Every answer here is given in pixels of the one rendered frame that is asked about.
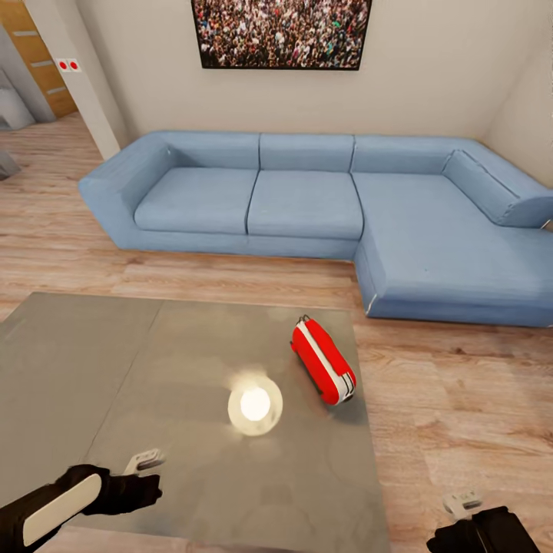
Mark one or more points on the coffee table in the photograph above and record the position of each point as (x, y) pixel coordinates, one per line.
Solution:
(255, 455)

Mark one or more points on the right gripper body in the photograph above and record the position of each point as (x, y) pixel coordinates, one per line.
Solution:
(454, 538)

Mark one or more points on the radio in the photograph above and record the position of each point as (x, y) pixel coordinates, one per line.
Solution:
(326, 367)

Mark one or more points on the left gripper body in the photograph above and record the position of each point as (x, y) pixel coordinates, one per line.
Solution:
(137, 493)

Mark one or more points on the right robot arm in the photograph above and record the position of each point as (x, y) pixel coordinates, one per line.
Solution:
(492, 530)

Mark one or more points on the picture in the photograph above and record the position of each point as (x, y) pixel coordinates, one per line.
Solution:
(281, 34)

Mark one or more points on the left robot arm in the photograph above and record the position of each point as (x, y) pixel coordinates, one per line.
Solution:
(29, 522)

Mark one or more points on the sofa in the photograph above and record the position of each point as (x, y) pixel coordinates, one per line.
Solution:
(438, 228)

